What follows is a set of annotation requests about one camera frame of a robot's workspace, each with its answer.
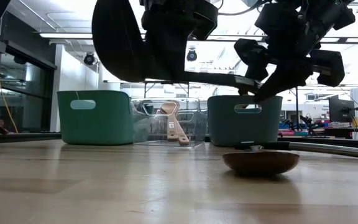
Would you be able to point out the black round ceiling camera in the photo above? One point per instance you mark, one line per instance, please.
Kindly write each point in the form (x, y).
(89, 59)

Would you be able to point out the black overhead camera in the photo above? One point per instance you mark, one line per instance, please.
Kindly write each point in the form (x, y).
(192, 55)

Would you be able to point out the black computer monitor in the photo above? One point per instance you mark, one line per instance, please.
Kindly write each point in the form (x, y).
(340, 109)

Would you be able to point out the black background robot arm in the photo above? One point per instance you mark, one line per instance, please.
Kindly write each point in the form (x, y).
(309, 123)

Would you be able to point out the overhead light bar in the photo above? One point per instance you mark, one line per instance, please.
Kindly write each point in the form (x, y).
(67, 35)

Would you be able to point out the black plastic ladle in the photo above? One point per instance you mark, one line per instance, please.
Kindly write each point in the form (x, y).
(117, 40)

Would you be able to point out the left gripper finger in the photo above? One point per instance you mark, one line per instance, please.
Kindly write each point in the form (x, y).
(169, 53)

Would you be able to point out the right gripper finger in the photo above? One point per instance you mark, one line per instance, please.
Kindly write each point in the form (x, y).
(252, 56)
(287, 77)

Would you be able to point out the blue plastic bin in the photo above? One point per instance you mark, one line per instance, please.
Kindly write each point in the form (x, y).
(228, 130)

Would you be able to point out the teal plastic bin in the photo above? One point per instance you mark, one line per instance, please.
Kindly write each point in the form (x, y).
(104, 124)

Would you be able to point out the light wooden slotted spoon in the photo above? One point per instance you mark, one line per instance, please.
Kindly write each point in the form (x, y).
(169, 109)

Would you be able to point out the clear plastic bin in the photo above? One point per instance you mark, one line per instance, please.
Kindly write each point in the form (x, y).
(197, 124)

